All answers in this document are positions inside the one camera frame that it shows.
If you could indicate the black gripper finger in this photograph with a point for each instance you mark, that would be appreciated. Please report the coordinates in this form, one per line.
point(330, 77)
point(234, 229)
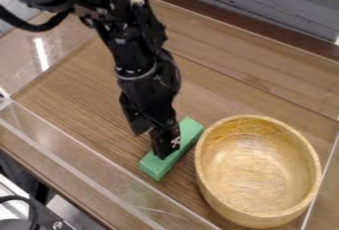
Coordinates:
point(138, 122)
point(164, 141)

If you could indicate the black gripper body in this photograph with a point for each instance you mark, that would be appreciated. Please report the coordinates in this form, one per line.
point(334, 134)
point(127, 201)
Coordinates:
point(152, 90)

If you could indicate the brown wooden bowl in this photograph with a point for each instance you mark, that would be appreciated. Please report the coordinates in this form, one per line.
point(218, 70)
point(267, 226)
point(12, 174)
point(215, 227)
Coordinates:
point(258, 170)

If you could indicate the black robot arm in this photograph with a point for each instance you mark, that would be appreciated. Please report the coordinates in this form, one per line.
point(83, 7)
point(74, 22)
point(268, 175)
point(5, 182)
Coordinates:
point(126, 24)

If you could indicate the clear acrylic tray wall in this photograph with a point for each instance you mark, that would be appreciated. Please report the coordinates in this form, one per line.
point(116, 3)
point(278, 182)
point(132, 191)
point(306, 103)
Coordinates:
point(63, 129)

